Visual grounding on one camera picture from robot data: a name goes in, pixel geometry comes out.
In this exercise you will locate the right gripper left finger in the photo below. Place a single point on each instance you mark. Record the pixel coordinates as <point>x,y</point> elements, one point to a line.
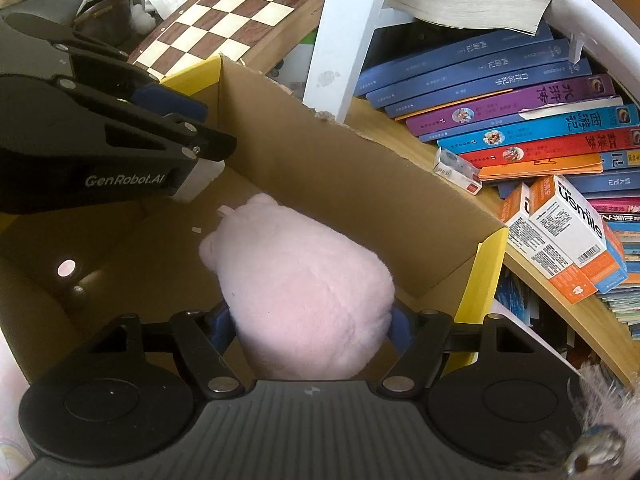
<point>201,338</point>

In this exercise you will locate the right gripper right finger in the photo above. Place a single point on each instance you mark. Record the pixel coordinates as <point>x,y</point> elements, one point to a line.
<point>419,339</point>

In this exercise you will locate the pink plush pig toy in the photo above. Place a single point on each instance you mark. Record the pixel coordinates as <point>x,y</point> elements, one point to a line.
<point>306,301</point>

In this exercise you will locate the white power adapter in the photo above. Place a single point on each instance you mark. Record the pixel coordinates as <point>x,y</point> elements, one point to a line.
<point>201,176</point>

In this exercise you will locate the brown leather bag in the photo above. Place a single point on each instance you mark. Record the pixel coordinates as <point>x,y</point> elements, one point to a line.
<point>108,21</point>

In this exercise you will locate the yellow cardboard box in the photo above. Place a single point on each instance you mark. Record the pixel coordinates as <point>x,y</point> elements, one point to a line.
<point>64,274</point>

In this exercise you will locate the small white card box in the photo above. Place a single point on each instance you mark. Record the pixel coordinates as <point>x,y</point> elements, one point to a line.
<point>457,171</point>

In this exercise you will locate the orange white Usmile box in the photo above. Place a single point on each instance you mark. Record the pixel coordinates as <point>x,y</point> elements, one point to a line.
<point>575,227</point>

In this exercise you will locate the wooden chessboard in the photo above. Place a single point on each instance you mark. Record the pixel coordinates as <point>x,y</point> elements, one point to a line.
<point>256,33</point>

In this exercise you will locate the row of colourful books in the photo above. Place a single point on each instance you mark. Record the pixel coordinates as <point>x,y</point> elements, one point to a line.
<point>518,108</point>

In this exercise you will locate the thick open book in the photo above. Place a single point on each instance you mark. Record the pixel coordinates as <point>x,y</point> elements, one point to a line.
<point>517,15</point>

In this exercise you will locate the white shelf post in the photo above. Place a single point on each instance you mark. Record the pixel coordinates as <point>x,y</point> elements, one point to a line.
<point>345,31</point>

